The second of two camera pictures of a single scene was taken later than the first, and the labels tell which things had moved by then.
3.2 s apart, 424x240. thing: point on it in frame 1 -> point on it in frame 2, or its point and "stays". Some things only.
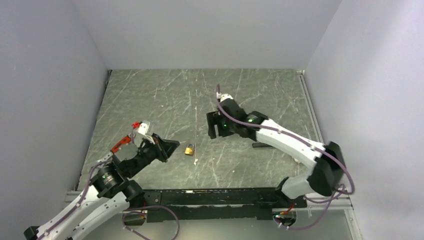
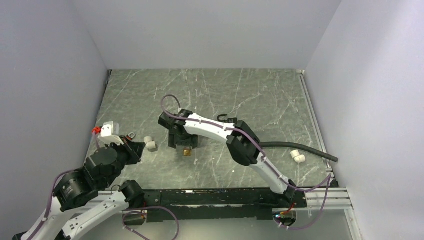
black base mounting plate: x=214 y=204 stays
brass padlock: x=189 y=150 stays
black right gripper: x=214 y=118 -> x=191 y=141
